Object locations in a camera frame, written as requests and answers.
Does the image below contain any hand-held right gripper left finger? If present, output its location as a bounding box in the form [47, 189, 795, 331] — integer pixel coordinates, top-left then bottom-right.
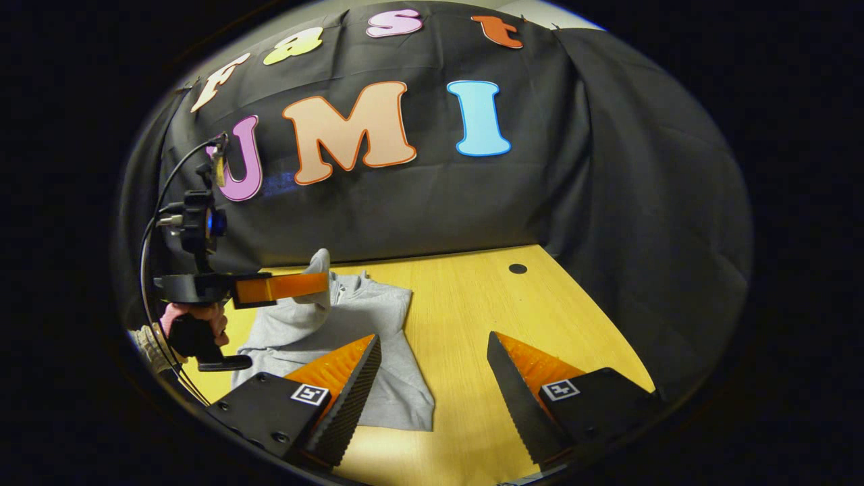
[206, 333, 383, 468]

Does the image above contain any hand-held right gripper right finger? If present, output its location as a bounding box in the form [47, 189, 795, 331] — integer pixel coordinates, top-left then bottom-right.
[487, 331, 666, 466]

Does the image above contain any black backdrop cloth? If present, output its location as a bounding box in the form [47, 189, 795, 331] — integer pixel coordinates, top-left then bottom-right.
[115, 0, 753, 379]

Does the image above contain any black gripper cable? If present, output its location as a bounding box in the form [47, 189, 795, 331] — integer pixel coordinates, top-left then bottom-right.
[138, 137, 227, 407]

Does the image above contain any grey zip-neck sweatshirt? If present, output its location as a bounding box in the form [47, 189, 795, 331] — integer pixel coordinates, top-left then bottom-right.
[232, 248, 436, 433]

